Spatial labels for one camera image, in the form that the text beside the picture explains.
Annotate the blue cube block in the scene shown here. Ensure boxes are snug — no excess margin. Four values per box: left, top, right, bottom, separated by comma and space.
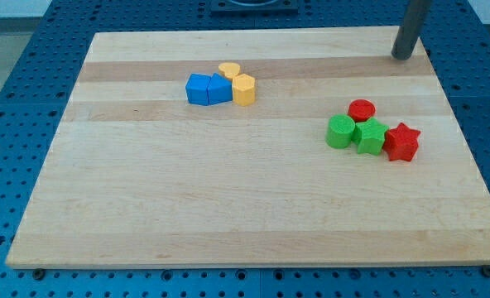
185, 74, 211, 106

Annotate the wooden board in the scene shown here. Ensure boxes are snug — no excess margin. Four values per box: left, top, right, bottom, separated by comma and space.
6, 26, 490, 269

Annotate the yellow hexagon block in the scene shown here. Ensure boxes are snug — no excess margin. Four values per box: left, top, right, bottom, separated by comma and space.
232, 74, 256, 106

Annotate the blue pentagon block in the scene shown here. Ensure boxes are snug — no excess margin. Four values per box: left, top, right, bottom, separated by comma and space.
207, 73, 233, 105

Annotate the yellow heart block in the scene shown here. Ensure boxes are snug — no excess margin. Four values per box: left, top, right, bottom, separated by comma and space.
218, 62, 242, 81

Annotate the green cylinder block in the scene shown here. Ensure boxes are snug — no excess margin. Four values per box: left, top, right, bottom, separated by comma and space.
325, 114, 355, 149

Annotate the red cylinder block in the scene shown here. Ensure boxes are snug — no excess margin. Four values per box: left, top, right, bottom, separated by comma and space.
348, 99, 376, 123

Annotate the green star block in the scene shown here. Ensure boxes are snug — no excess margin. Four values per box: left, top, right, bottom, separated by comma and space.
352, 117, 389, 156

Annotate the red star block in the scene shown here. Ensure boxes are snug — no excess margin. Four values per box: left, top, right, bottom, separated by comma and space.
382, 123, 421, 161

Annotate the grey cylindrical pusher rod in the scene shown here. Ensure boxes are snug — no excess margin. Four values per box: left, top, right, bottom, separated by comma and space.
391, 0, 433, 60

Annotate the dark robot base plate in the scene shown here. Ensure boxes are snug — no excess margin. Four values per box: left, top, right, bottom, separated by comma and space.
210, 0, 299, 14

